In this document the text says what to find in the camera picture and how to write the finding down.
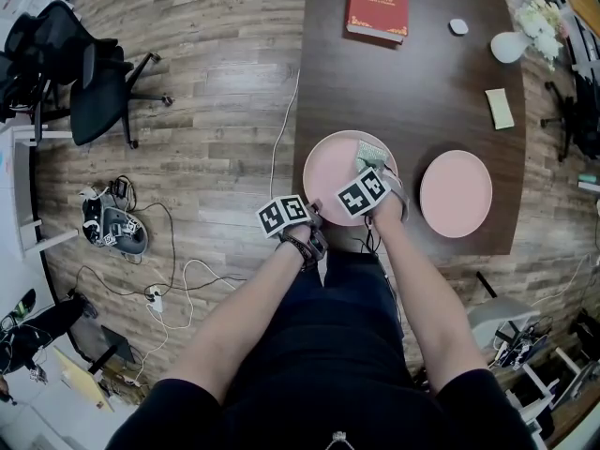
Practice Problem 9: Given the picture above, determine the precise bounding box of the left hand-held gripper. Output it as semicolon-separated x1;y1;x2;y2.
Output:
255;194;329;271

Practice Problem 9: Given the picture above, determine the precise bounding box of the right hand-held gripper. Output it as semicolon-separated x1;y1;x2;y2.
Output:
335;155;410;223

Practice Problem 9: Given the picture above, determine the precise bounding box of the green patterned sponge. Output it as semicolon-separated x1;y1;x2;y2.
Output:
355;139;390;173

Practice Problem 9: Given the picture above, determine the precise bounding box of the pink plate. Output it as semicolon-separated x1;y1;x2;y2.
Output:
419;149;494;239
302;129;399;228

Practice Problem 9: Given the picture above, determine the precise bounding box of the person's left forearm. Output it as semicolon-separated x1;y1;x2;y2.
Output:
166;227;313;405

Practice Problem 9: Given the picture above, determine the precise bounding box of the person's right forearm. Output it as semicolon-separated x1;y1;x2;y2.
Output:
369;208;491;393

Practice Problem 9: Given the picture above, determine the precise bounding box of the yellow green sponge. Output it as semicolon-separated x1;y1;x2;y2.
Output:
484;87;516;130

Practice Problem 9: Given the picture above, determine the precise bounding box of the person's black clothing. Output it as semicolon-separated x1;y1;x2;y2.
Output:
107;250;540;450

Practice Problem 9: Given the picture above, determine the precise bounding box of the red hardcover book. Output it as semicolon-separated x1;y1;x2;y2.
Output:
345;0;410;45

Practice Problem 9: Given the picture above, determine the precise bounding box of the white ceramic vase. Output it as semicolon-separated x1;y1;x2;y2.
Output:
490;30;533;64

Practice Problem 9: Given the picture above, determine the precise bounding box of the white power strip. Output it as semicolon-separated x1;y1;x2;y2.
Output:
144;286;164;313

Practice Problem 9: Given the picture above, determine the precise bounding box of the grey domed backpack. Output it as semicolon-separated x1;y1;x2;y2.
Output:
80;175;150;257

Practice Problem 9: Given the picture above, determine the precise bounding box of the black office chair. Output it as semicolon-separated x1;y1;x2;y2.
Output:
0;0;174;150
540;70;600;163

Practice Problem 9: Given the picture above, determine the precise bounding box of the white vase with flowers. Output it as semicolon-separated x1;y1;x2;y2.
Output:
515;0;566;72

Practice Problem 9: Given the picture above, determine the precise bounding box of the yellow board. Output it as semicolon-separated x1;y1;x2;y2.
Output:
52;344;116;413

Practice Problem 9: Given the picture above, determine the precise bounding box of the black bracelet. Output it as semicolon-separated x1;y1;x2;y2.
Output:
278;232;313;271

